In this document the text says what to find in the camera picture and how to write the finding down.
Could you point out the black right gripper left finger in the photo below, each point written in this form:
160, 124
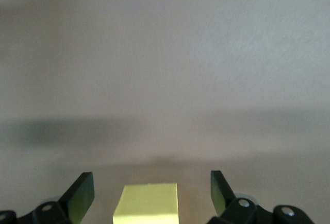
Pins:
74, 200

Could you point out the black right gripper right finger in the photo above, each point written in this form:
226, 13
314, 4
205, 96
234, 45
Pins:
221, 198

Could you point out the yellow foam block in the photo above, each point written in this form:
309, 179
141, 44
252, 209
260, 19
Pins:
147, 203

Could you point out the brown table cover sheet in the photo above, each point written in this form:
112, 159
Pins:
165, 67

